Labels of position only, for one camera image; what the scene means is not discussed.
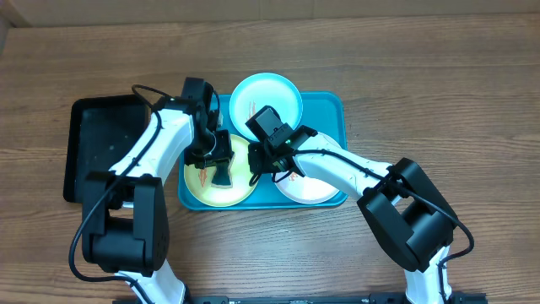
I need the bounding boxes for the green and pink sponge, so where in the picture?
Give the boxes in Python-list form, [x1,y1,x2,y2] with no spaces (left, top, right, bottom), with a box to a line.
[212,160,232,188]

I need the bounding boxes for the yellow-green plate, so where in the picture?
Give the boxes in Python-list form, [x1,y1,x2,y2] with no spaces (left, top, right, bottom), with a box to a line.
[178,134,255,210]

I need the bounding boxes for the light blue plate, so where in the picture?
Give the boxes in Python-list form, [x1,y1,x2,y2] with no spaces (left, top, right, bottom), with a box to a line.
[229,73,303,141]

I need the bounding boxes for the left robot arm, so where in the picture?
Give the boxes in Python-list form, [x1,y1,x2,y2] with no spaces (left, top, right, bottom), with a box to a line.
[71,94,234,303]

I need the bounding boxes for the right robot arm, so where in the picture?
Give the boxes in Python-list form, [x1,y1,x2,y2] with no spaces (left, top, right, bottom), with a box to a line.
[248,134,461,303]

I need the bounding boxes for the blue plastic serving tray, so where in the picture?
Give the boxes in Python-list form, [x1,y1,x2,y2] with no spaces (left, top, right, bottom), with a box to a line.
[179,92,348,211]

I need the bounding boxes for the black rectangular tray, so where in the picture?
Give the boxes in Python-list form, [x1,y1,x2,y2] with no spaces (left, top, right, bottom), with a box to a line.
[63,95,149,203]

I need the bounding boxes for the white plate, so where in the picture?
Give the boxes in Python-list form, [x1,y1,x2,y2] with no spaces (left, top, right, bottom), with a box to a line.
[273,131,343,205]

